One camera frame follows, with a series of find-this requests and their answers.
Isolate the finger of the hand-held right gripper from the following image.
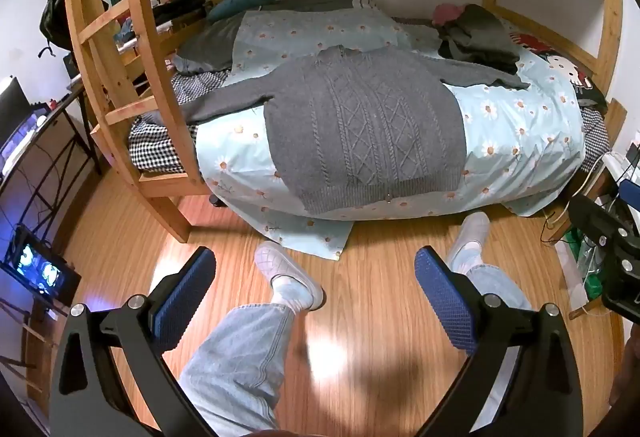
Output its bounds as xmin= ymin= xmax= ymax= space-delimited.
xmin=619 ymin=179 xmax=640 ymax=220
xmin=570 ymin=194 xmax=628 ymax=249

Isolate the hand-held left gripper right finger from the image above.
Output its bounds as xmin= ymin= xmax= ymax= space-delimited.
xmin=414 ymin=246 xmax=585 ymax=437

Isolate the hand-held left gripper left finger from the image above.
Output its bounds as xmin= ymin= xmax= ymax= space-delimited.
xmin=50 ymin=246 xmax=217 ymax=437

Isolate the grey cable-knit sweater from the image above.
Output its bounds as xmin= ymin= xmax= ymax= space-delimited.
xmin=180 ymin=44 xmax=531 ymax=216

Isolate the pile of dark clothes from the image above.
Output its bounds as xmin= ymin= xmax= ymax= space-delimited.
xmin=437 ymin=4 xmax=523 ymax=65

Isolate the green plastic bag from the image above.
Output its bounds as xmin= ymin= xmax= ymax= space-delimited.
xmin=575 ymin=227 xmax=608 ymax=303

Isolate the white power strip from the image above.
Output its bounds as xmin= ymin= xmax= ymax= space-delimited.
xmin=602 ymin=152 xmax=636 ymax=182

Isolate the person's right leg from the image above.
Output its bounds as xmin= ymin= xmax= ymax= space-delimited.
xmin=467 ymin=263 xmax=533 ymax=313

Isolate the person's leg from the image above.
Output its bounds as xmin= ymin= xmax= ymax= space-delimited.
xmin=467 ymin=263 xmax=533 ymax=313
xmin=180 ymin=302 xmax=296 ymax=437

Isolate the person's right white shoe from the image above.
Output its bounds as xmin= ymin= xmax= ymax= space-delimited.
xmin=446 ymin=212 xmax=491 ymax=275

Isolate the person's white shoe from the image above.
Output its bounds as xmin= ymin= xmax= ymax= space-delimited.
xmin=254 ymin=241 xmax=325 ymax=313
xmin=446 ymin=212 xmax=491 ymax=275

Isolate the person's left leg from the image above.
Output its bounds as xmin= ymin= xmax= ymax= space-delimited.
xmin=180 ymin=302 xmax=296 ymax=437

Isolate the person's left white shoe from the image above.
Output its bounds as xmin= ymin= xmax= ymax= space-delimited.
xmin=254 ymin=241 xmax=325 ymax=313

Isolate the light blue daisy-print duvet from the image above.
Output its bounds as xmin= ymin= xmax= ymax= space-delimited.
xmin=195 ymin=8 xmax=586 ymax=260

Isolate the cartoon-print cushion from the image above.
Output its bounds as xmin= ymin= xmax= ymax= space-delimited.
xmin=510 ymin=33 xmax=608 ymax=112

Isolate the black-and-white checkered bed sheet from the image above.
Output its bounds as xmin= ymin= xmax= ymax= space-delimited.
xmin=127 ymin=69 xmax=612 ymax=175

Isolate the small lit screen device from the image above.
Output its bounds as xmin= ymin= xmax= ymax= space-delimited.
xmin=0 ymin=224 xmax=82 ymax=305

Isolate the wooden rack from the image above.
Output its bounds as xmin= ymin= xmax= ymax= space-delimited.
xmin=0 ymin=297 xmax=57 ymax=400

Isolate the black desk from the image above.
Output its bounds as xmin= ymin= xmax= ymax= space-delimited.
xmin=0 ymin=84 xmax=103 ymax=238

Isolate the pink cloth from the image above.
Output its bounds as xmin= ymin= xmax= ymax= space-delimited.
xmin=432 ymin=3 xmax=468 ymax=25

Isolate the dark grey blanket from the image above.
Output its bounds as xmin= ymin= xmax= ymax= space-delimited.
xmin=175 ymin=0 xmax=357 ymax=74

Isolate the computer monitor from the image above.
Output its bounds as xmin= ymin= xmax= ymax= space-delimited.
xmin=0 ymin=77 xmax=32 ymax=142

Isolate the black hanging bag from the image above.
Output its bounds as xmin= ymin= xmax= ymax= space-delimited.
xmin=40 ymin=0 xmax=108 ymax=50

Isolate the wooden bunk bed frame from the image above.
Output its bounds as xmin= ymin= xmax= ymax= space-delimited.
xmin=60 ymin=0 xmax=628 ymax=243

